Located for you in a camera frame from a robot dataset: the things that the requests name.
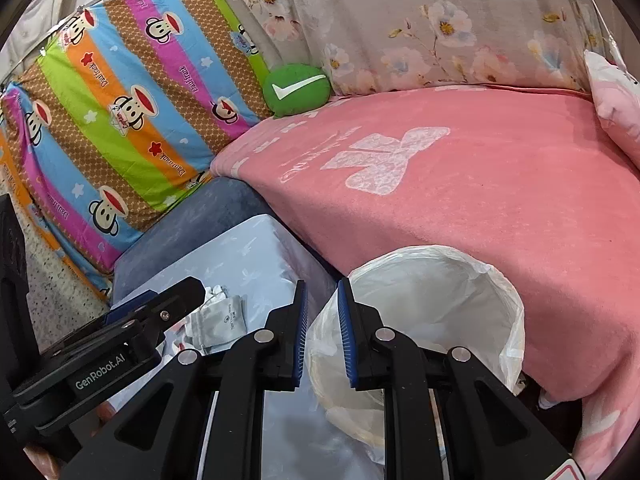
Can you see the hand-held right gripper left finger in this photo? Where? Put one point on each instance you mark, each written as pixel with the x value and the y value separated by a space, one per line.
pixel 301 335

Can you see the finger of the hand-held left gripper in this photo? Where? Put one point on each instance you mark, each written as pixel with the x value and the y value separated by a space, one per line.
pixel 117 316
pixel 170 300

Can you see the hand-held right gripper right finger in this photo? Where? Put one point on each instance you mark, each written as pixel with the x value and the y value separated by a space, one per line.
pixel 346 335

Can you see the trash bin with white bag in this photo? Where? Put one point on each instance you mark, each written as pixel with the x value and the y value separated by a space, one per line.
pixel 425 300

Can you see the round trash bin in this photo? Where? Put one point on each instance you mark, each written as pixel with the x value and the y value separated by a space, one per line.
pixel 350 427

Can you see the person's left hand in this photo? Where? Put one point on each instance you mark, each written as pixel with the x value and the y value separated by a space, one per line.
pixel 47 467

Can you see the blue-grey seat cushion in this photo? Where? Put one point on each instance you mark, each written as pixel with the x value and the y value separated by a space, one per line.
pixel 200 225

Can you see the light blue printed tablecloth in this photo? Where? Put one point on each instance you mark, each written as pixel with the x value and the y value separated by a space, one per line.
pixel 260 255

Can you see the pink blanket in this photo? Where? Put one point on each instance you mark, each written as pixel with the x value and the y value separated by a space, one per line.
pixel 450 200

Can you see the striped cartoon monkey quilt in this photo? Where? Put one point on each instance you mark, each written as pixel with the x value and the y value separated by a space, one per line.
pixel 125 110

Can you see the green cushion with white tick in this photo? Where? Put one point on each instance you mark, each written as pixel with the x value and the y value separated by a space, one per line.
pixel 295 102

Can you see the grey floral blanket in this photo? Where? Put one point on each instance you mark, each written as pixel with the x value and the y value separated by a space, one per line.
pixel 425 20

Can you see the pink pillow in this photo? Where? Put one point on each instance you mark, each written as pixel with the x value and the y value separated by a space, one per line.
pixel 617 105

